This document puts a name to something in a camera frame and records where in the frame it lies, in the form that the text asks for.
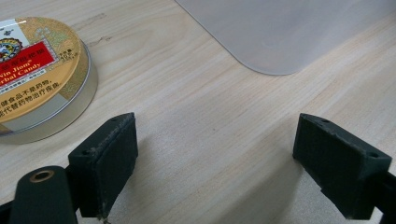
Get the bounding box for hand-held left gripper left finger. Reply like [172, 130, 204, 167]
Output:
[67, 112, 139, 220]

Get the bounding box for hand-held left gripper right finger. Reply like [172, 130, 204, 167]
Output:
[292, 113, 392, 220]

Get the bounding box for clear plastic storage box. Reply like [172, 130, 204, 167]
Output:
[175, 0, 396, 77]

